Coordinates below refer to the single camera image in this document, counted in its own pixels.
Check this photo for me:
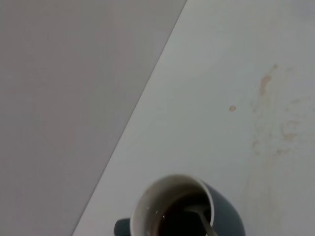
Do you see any dark grey ceramic cup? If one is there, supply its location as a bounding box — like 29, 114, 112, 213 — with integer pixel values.
113, 173, 247, 236

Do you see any metal spoon light blue handle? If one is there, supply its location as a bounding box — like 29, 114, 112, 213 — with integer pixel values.
183, 208, 220, 236

